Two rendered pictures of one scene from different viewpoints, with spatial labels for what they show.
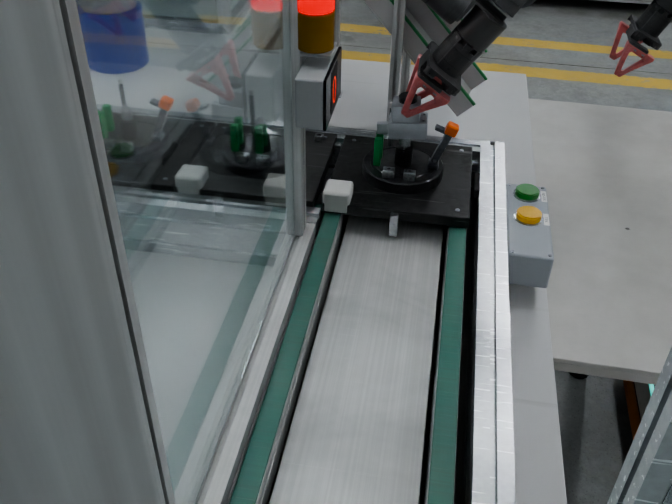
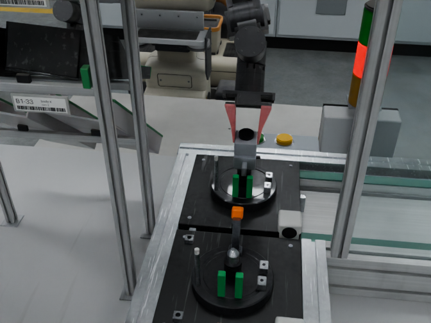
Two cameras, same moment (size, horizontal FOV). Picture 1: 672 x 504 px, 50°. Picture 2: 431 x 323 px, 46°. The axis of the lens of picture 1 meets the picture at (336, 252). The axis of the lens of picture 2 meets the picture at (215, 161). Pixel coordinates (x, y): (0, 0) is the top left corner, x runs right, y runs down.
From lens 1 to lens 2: 1.39 m
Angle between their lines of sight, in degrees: 71
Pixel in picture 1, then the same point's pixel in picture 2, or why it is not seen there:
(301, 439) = not seen: outside the picture
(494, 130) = (90, 168)
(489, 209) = (278, 155)
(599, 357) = not seen: hidden behind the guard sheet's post
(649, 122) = (90, 100)
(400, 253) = (317, 209)
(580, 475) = not seen: hidden behind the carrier
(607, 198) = (194, 131)
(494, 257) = (329, 159)
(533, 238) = (307, 141)
